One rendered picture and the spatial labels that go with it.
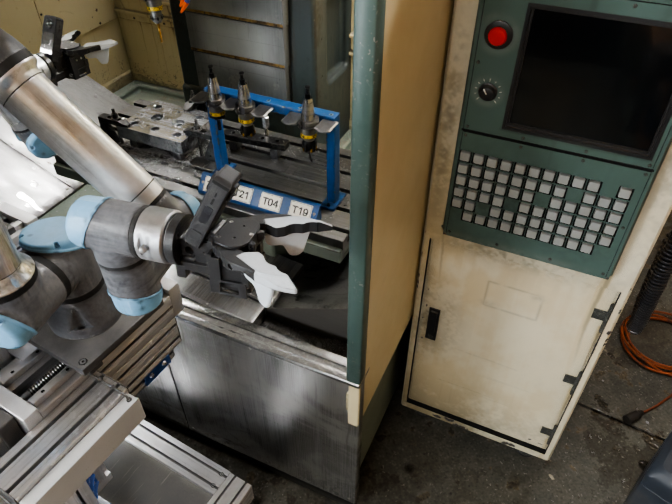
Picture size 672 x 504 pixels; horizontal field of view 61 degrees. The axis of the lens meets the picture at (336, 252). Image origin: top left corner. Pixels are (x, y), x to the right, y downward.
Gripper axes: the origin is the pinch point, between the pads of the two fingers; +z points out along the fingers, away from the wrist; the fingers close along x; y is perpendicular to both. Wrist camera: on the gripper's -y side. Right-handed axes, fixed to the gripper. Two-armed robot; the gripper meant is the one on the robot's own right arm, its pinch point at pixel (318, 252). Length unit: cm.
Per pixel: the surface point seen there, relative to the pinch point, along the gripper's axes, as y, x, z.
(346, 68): 37, -198, -47
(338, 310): 70, -71, -14
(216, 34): 20, -167, -95
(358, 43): -17.3, -34.1, -4.2
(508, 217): 33, -78, 28
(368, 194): 11.2, -37.7, -1.4
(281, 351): 72, -51, -25
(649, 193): 19, -75, 57
